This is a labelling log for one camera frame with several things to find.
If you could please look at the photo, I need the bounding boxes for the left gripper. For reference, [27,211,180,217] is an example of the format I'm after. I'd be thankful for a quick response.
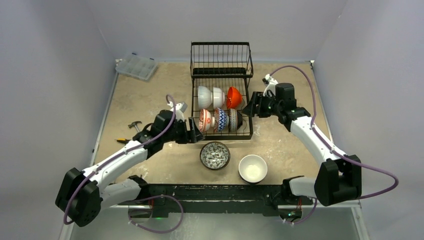
[162,117,204,144]

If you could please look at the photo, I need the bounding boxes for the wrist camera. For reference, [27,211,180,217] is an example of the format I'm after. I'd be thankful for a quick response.
[262,74,279,97]
[167,101,188,121]

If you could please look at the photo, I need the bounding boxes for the grey floral black bowl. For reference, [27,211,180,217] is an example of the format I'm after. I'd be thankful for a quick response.
[199,141,231,171]

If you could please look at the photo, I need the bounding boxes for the aluminium frame rail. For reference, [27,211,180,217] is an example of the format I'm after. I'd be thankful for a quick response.
[57,185,371,240]

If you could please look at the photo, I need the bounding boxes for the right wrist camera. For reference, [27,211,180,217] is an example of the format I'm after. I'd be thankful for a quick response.
[262,74,279,97]

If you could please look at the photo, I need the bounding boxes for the yellow handled pliers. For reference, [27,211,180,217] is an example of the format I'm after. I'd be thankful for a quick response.
[115,138,130,145]

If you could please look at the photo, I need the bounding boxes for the red floral bowl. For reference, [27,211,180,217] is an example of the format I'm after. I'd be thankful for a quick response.
[198,109,215,133]

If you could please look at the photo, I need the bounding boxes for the clear plastic organizer box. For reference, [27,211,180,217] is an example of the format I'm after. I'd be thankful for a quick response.
[115,53,158,82]

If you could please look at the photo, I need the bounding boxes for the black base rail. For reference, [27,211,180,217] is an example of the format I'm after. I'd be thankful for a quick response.
[126,183,313,218]

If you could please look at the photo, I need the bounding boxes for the red patterned black bowl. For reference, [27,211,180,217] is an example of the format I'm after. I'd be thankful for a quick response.
[213,107,229,133]

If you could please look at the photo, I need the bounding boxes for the white ribbed bowl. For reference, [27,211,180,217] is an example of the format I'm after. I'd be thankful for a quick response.
[197,86,213,109]

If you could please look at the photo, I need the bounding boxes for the brown beige bowl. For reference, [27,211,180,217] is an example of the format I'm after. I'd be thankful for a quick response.
[228,108,243,133]

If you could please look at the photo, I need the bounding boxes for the small hammer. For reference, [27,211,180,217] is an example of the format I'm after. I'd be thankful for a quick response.
[127,120,142,133]

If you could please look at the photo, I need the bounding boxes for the orange white bowl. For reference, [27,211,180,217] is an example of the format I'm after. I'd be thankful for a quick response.
[226,86,243,109]

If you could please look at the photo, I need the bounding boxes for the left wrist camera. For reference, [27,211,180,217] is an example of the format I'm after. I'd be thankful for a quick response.
[167,101,188,121]

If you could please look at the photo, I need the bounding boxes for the teal white bowl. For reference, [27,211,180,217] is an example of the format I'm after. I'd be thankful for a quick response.
[238,154,268,185]

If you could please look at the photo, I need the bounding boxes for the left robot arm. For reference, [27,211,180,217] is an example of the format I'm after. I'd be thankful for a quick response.
[55,110,205,227]

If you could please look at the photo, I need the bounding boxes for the black wire dish rack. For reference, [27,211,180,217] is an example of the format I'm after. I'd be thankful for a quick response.
[189,41,254,141]

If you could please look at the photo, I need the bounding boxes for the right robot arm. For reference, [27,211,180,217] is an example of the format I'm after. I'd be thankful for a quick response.
[242,83,362,206]

